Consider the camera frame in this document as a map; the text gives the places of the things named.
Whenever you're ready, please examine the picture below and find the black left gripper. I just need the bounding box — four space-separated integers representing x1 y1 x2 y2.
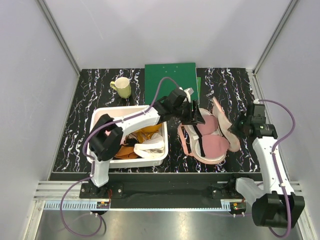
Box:
172 100 205 126

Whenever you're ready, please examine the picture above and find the pink bra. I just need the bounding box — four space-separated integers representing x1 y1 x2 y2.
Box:
193 115 230 159

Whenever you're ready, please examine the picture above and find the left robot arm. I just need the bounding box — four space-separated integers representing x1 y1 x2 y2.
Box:
84 88 205 198

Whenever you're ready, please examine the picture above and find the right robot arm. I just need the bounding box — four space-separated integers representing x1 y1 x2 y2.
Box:
227 114 305 229

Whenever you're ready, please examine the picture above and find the white bra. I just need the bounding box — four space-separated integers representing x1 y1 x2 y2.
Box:
133 133 165 159

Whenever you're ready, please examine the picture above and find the orange bra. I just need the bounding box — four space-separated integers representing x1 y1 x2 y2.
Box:
115 123 162 160

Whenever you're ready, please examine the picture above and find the green folder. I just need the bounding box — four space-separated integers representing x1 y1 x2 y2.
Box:
144 62 200 105

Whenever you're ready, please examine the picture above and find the pale green mug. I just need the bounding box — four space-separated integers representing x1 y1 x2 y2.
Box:
109 77 131 99

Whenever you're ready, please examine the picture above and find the white plastic bin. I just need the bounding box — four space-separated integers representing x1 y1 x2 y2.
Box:
90 105 169 169

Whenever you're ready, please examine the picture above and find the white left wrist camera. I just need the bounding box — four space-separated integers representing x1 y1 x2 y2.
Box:
179 87 194 96

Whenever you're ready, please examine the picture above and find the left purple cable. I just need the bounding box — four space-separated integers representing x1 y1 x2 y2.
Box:
60 76 186 236

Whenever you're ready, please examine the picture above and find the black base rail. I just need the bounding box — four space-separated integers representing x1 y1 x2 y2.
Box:
74 172 251 209

